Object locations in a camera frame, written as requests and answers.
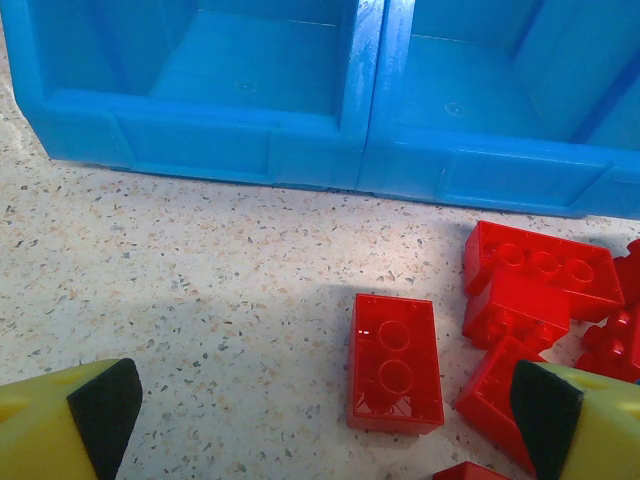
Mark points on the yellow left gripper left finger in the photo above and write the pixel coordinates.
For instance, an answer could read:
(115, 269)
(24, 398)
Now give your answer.
(40, 435)

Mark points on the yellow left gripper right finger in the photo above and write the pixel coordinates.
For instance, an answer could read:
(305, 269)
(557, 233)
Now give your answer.
(600, 435)

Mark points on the long red lego brick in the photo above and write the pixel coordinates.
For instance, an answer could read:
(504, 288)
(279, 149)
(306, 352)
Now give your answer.
(545, 262)

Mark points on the blue plastic bin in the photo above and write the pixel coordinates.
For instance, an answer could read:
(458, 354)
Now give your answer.
(200, 145)
(500, 175)

